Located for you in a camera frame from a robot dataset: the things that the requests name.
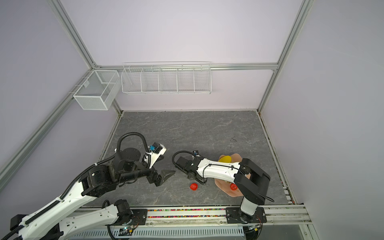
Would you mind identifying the yellow fake mango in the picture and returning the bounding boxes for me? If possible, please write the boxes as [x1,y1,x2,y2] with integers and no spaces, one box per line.
[218,155,232,163]

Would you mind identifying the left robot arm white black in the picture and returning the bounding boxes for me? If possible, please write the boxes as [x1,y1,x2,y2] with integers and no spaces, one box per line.
[4,132,175,240]

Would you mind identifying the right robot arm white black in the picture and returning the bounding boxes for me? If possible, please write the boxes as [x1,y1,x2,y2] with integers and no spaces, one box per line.
[172,151,274,224]

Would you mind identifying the beige wavy fruit bowl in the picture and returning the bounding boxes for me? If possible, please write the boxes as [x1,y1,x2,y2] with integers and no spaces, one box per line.
[215,154,243,197]

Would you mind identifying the small white mesh basket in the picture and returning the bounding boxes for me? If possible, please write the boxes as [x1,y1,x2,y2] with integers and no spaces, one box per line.
[74,70,121,111]

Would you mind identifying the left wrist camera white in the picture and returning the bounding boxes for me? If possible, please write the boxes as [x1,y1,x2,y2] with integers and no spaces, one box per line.
[149,143,167,166]

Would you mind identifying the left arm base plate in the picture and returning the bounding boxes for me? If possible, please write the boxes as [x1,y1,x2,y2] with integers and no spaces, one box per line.
[121,209,148,226]

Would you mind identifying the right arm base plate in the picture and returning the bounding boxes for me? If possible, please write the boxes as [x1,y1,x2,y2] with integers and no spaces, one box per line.
[225,207,267,224]

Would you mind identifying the long white wire basket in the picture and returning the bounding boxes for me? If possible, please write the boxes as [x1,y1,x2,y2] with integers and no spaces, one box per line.
[121,62,212,94]

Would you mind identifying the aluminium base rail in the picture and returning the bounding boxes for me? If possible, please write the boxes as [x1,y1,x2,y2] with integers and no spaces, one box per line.
[58,204,313,230]

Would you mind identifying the aluminium frame posts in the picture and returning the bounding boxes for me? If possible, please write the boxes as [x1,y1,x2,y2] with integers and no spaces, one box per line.
[1,1,313,190]

